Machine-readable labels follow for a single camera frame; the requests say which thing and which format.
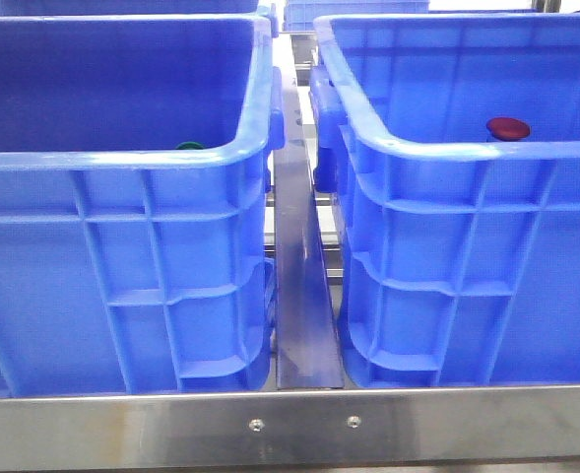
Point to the blue plastic crate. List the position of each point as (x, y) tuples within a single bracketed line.
[(127, 266), (461, 255)]

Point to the blue plastic crate right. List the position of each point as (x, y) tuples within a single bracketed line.
[(461, 255)]

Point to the steel shelf front bar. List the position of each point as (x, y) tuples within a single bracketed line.
[(276, 428)]

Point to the blue plastic crate left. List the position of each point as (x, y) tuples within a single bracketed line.
[(127, 266)]

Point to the green push button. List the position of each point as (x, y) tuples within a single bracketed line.
[(190, 145)]

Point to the distant blue crate left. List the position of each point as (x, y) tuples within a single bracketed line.
[(298, 15)]

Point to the blue metal divider rail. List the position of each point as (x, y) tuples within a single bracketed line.
[(308, 352)]

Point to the blue crate back left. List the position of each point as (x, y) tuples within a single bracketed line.
[(16, 8)]

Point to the red push button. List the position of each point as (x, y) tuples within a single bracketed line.
[(507, 129)]

